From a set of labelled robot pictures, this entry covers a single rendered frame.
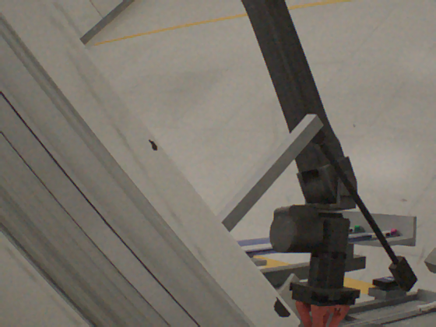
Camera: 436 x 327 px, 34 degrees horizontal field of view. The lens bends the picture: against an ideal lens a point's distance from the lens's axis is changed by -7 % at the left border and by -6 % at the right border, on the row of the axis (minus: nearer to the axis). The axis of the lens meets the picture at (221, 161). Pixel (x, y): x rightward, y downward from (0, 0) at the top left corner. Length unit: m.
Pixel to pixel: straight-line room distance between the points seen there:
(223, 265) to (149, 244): 0.20
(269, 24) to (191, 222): 0.74
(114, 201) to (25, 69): 0.05
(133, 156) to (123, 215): 0.16
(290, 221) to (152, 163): 0.69
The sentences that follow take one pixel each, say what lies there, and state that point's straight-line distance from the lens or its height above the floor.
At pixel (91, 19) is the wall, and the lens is 9.15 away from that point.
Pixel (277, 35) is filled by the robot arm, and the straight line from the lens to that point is 1.14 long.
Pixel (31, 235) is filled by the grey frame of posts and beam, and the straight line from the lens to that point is 0.23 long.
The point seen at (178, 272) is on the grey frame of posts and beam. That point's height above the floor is 1.56.
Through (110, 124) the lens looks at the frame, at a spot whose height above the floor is 1.57.
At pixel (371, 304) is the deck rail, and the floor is 0.81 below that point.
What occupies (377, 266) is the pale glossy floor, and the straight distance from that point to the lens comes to 2.77.
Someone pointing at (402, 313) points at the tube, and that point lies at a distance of 1.30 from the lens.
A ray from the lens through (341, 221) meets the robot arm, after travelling 1.14.
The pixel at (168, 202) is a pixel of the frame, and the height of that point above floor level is 1.52.
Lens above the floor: 1.68
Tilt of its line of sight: 24 degrees down
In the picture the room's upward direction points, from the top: 37 degrees counter-clockwise
